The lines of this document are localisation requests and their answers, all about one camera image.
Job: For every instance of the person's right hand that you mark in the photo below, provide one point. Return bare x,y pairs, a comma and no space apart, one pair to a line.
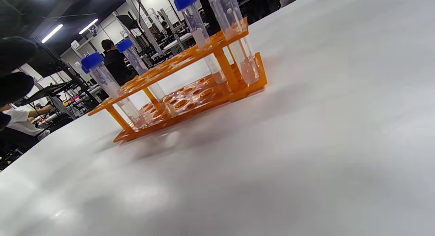
15,55

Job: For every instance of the blue-capped clear test tube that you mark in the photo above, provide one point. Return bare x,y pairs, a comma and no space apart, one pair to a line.
234,32
197,25
102,76
134,59

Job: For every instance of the orange test tube rack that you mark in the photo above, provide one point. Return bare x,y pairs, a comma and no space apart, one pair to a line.
190,103

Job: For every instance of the ceiling strip light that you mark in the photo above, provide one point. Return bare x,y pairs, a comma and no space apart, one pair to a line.
51,33
88,26

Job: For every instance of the black metal stand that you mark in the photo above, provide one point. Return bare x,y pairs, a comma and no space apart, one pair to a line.
64,78

